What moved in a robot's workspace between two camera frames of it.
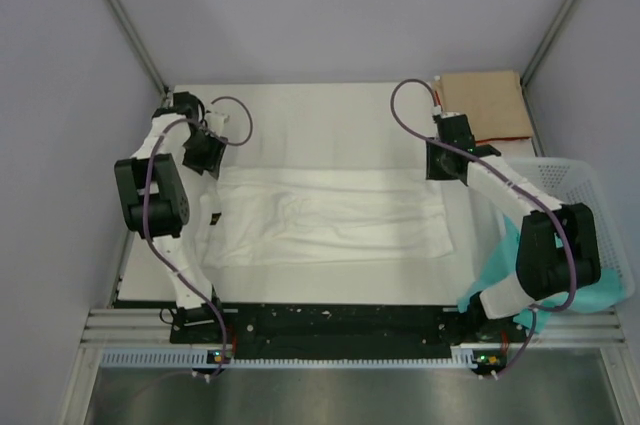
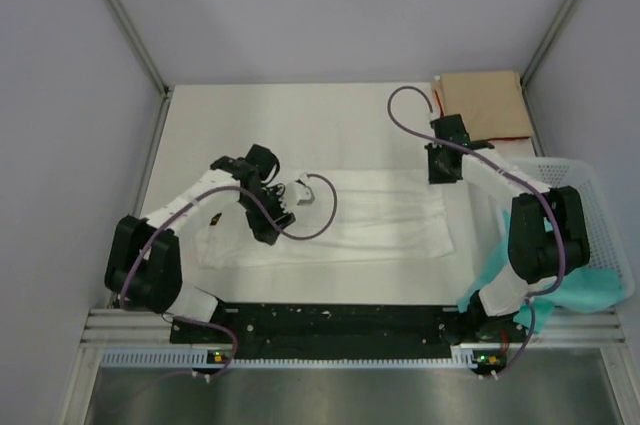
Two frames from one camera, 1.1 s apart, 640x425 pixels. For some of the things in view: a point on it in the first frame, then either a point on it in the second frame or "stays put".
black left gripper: (210, 162) → (263, 229)
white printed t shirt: (301, 215) stays put
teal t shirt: (601, 295) stays put
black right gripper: (432, 172) stays put
